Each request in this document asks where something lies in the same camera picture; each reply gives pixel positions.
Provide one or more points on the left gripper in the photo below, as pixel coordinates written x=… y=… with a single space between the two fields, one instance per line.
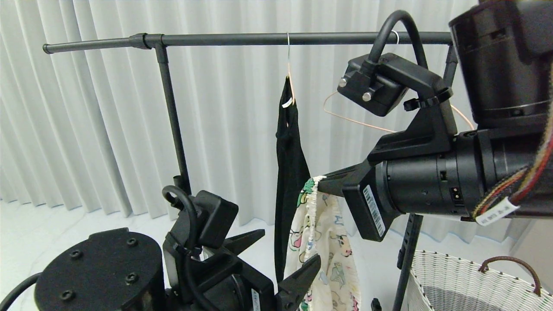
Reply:
x=224 y=285

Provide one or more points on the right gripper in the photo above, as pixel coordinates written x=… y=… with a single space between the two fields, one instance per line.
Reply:
x=414 y=185

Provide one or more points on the cream printed garment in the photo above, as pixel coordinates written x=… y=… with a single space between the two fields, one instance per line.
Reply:
x=324 y=242

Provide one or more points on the pink clothes hanger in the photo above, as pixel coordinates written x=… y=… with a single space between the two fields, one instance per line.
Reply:
x=292 y=88
x=367 y=124

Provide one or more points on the black garment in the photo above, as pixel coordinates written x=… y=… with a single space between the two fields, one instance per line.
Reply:
x=291 y=181

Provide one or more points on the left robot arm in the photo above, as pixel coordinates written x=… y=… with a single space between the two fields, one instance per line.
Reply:
x=99 y=272

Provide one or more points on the white laundry basket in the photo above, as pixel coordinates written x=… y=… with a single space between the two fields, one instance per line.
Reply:
x=449 y=272

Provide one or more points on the black clothes rack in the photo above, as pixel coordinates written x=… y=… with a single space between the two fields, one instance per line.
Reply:
x=216 y=39

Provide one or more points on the white curtain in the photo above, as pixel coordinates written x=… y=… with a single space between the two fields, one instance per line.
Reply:
x=86 y=129

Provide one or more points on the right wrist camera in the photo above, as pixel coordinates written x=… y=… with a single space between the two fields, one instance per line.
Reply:
x=376 y=86

